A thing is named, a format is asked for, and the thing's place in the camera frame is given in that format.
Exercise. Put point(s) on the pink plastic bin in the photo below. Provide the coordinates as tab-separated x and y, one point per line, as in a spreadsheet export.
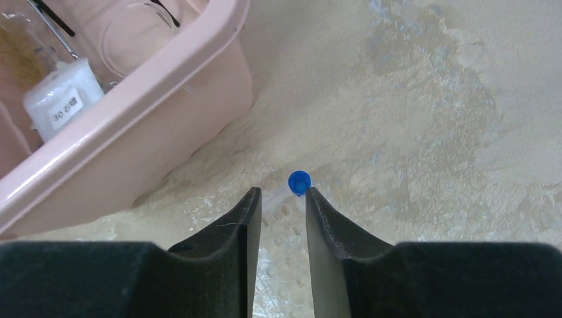
154	120

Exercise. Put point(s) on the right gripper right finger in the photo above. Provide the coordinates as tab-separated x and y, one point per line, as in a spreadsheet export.
356	274

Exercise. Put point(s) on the small white packet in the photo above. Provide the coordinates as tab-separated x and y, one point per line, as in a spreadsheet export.
61	97

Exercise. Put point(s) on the metal crucible tongs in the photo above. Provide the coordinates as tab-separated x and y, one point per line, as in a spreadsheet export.
56	31

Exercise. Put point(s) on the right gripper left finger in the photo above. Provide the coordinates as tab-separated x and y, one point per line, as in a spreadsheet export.
210	274

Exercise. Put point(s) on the black metal tripod stand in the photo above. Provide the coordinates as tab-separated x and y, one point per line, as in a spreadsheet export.
44	8

